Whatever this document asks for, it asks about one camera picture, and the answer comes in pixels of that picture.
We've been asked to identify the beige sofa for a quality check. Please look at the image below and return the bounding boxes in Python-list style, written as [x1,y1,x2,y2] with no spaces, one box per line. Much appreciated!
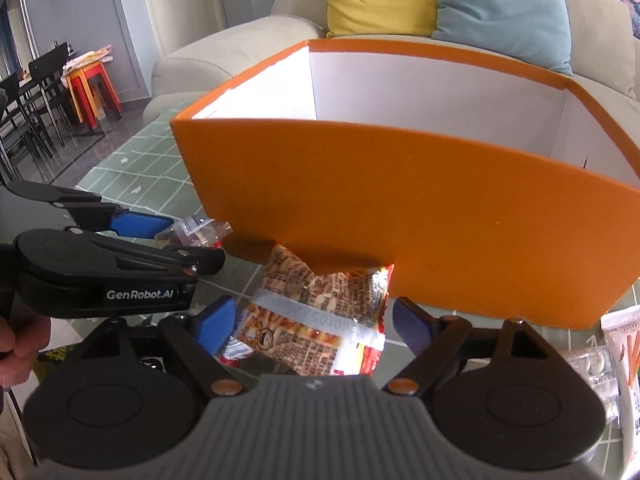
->
[142,0,640,126]

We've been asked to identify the green snack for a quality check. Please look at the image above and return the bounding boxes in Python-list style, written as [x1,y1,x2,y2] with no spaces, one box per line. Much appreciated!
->
[37,345,76,376]

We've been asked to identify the yellow plastic stool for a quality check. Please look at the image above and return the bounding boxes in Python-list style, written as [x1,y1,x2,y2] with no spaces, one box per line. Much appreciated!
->
[70,77,108,122]

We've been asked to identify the orange cardboard box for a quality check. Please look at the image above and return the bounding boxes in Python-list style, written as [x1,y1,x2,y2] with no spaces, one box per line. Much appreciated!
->
[170,39,640,331]

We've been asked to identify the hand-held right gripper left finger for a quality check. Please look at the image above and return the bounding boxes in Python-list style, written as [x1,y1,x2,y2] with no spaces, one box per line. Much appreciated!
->
[75,295,246,397]

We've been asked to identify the brown patterned peanut packet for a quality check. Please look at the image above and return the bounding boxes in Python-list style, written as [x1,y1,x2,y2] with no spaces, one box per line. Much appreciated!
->
[235,245,396,378]

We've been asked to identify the black cable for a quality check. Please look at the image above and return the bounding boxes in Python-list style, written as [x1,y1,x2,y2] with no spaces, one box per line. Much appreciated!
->
[2,385,38,466]

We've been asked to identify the white stick snack packet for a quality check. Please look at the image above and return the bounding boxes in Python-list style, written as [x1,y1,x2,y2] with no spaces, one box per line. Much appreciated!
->
[600,305,640,466]

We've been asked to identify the red plastic stool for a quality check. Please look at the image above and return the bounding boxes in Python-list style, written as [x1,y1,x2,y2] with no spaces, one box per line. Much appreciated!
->
[67,62,122,128]

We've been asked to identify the black dining chair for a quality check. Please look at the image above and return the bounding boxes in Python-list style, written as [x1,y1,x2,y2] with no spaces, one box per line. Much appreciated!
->
[28,42,76,158]
[0,74,41,161]

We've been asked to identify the red label snack packet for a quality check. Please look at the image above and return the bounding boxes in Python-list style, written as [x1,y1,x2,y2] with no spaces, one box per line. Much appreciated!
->
[220,337,261,361]

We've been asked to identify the white door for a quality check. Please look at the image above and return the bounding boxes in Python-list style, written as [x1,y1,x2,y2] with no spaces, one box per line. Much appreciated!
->
[137,0,228,61]

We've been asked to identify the light blue pillow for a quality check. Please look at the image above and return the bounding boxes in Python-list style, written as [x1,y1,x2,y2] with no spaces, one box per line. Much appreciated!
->
[431,0,574,77]

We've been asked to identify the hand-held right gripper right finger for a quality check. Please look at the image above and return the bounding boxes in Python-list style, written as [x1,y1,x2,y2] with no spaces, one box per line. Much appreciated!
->
[382,297,551,396]

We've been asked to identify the person's left hand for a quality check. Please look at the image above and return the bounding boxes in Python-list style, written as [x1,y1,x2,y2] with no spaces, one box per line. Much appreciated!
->
[0,310,52,386]

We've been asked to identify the beige pillow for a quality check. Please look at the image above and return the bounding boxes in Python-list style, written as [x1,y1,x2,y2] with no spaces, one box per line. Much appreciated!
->
[532,0,640,101]

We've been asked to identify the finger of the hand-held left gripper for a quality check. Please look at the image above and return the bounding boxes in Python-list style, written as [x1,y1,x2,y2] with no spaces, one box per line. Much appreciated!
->
[7,180,176,239]
[65,227,226,277]

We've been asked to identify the clear packet with dark snack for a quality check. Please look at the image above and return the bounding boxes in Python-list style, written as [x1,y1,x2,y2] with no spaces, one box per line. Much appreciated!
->
[155,215,233,249]

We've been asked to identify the clear tray of white balls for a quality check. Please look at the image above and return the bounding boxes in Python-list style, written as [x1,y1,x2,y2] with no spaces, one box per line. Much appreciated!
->
[562,345,623,428]

